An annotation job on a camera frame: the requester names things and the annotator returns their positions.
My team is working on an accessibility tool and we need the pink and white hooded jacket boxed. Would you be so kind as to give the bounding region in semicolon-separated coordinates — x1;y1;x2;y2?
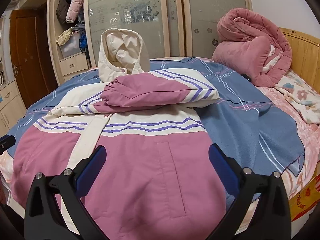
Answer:
11;29;226;239

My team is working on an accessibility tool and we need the blue clothing on shelf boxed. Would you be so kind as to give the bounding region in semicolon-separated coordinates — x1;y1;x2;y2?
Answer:
79;33;87;53

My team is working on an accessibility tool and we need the beige side cabinet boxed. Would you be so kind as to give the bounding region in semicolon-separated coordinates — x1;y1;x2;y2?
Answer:
0;80;27;136

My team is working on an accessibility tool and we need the yellow red cardboard box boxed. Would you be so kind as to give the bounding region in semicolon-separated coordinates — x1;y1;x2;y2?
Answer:
289;174;320;221

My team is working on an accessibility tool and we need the dark brown wooden door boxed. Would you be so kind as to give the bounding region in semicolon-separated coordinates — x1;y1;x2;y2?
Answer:
9;8;58;108

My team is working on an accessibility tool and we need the floral pink bed sheet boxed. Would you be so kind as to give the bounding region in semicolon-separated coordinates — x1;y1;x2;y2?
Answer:
0;86;320;233

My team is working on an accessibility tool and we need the blue striped blanket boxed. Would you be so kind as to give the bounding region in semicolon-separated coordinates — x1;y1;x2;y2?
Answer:
8;58;305;180

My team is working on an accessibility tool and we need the translucent storage box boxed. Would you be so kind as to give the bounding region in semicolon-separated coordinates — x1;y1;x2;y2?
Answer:
60;32;81;58

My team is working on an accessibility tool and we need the beige open wardrobe shelf unit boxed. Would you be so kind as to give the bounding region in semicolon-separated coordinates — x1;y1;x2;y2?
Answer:
47;0;91;85

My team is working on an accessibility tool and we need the cream cloth on shelf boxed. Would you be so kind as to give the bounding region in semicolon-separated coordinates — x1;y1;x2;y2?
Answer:
56;27;73;46

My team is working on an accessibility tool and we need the floral pillow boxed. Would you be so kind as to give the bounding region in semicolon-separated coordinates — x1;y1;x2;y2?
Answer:
274;69;320;125

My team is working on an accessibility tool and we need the dark hanging coat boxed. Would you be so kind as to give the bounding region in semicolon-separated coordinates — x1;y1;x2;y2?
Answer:
56;0;71;25

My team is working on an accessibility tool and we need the hanging pink puffer jacket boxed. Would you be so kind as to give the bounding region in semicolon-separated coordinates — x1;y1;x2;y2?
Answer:
66;0;84;23

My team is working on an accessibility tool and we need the pink rolled quilt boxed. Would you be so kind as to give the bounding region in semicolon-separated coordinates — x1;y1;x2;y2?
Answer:
212;8;292;87

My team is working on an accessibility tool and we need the wooden headboard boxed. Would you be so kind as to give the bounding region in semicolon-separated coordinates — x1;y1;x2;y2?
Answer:
281;28;320;93

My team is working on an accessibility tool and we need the frosted sliding wardrobe door left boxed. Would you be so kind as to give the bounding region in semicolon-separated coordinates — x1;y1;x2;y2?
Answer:
85;0;170;65

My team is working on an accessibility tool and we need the frosted sliding wardrobe door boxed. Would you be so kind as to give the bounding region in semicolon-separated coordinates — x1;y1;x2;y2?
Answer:
182;0;252;59
85;0;170;65

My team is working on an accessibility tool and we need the frosted sliding wardrobe door right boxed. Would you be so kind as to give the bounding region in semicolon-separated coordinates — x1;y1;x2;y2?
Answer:
182;0;252;59

